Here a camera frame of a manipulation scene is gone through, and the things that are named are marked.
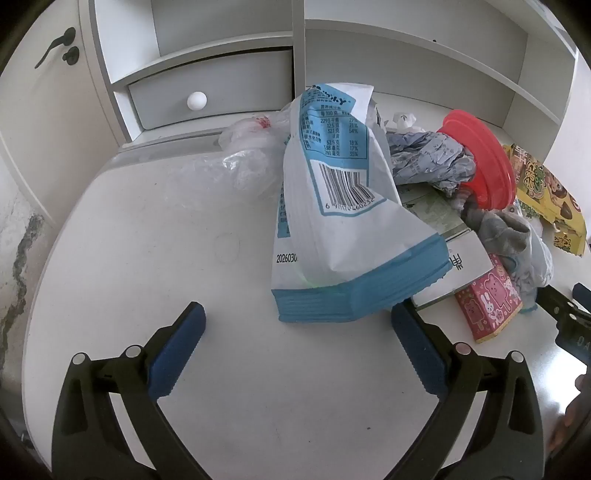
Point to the clear plastic bag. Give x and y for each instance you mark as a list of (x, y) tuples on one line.
[(240, 161)]

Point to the white shelf unit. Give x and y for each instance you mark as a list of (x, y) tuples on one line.
[(415, 60)]

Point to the crumpled grey-blue paper wrapper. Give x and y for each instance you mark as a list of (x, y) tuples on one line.
[(429, 157)]

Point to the person's right hand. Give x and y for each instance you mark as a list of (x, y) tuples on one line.
[(565, 429)]

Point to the pink printed small box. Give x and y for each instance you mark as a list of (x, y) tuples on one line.
[(489, 300)]

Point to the white crumpled paper scrap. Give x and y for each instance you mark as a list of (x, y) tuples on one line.
[(401, 121)]

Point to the grey crumpled cloth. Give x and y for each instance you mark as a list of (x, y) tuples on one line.
[(503, 230)]

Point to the yellow printed cardboard box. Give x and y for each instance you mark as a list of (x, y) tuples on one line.
[(545, 189)]

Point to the white cigarette carton box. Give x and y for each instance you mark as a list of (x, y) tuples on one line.
[(461, 267)]

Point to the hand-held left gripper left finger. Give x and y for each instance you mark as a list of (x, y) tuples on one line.
[(178, 350)]

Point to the white door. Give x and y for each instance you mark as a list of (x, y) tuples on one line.
[(55, 120)]

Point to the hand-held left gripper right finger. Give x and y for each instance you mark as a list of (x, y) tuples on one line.
[(418, 350)]

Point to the red plastic lid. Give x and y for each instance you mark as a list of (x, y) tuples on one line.
[(485, 157)]

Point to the grey drawer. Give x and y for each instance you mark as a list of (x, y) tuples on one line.
[(221, 87)]

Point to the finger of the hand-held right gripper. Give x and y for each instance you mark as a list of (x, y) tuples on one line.
[(561, 302)]

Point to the blue and white snack bag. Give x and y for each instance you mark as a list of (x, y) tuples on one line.
[(332, 221)]

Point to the white round drawer knob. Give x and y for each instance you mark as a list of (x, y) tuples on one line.
[(196, 100)]

